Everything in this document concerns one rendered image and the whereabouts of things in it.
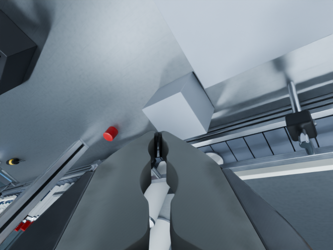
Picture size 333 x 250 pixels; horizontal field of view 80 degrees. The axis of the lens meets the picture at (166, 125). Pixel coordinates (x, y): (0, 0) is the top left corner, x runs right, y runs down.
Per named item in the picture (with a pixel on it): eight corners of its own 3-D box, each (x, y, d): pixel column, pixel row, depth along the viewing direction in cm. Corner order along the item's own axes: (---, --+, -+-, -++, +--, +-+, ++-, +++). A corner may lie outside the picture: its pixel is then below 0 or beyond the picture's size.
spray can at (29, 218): (62, 192, 97) (26, 233, 83) (54, 185, 96) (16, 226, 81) (67, 191, 94) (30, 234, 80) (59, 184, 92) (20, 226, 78)
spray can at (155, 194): (166, 173, 58) (133, 246, 43) (156, 161, 56) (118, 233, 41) (180, 171, 55) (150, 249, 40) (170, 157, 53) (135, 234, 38)
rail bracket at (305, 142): (291, 111, 40) (305, 177, 28) (279, 81, 37) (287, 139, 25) (311, 106, 38) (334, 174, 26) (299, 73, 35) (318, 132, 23)
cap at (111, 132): (106, 127, 63) (100, 133, 60) (114, 125, 61) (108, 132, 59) (112, 135, 64) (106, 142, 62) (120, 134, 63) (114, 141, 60)
